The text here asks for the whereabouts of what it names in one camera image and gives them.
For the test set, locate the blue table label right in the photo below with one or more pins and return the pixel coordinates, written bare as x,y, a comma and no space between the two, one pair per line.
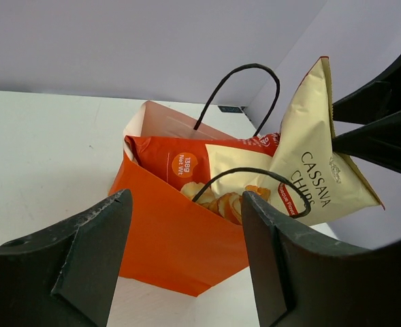
231,109

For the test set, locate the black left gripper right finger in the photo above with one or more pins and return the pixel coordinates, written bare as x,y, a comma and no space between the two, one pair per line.
302,277

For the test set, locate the orange paper bag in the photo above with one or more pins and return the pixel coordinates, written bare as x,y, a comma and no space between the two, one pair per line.
174,242

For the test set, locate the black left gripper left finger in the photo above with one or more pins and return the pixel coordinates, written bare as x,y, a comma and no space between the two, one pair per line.
66,274

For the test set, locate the cassava chips bag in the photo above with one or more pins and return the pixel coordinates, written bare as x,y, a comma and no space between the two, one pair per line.
295,170

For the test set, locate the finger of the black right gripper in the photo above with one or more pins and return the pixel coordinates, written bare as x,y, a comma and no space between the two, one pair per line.
378,142
376,99

